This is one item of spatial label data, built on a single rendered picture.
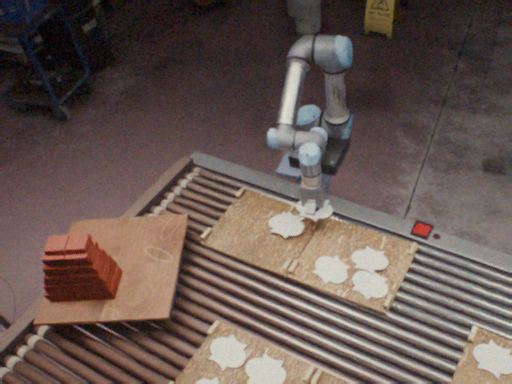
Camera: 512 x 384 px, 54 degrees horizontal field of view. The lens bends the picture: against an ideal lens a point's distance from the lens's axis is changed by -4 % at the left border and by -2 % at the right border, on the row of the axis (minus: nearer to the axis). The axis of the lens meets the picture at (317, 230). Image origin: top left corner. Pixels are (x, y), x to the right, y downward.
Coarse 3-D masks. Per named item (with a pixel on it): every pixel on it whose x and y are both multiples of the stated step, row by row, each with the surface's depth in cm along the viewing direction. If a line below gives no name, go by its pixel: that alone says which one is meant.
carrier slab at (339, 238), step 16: (336, 224) 213; (352, 224) 212; (320, 240) 207; (336, 240) 207; (352, 240) 206; (368, 240) 206; (384, 240) 205; (400, 240) 205; (304, 256) 202; (320, 256) 202; (400, 256) 199; (304, 272) 197; (352, 272) 196; (384, 272) 195; (400, 272) 194; (320, 288) 191; (336, 288) 191; (352, 288) 191; (368, 304) 185
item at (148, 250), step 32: (96, 224) 206; (128, 224) 205; (160, 224) 204; (128, 256) 194; (160, 256) 193; (128, 288) 183; (160, 288) 183; (64, 320) 175; (96, 320) 175; (128, 320) 175
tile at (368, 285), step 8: (360, 272) 194; (368, 272) 194; (360, 280) 192; (368, 280) 192; (376, 280) 191; (384, 280) 191; (360, 288) 189; (368, 288) 189; (376, 288) 189; (384, 288) 189; (368, 296) 187; (376, 296) 187
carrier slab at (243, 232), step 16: (240, 208) 222; (256, 208) 221; (272, 208) 221; (288, 208) 220; (224, 224) 216; (240, 224) 216; (256, 224) 215; (304, 224) 214; (208, 240) 211; (224, 240) 210; (240, 240) 210; (256, 240) 209; (272, 240) 209; (288, 240) 208; (304, 240) 208; (240, 256) 204; (256, 256) 204; (272, 256) 203; (288, 256) 203; (272, 272) 199
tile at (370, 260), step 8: (368, 248) 202; (352, 256) 200; (360, 256) 199; (368, 256) 199; (376, 256) 198; (384, 256) 198; (360, 264) 196; (368, 264) 196; (376, 264) 195; (384, 264) 195
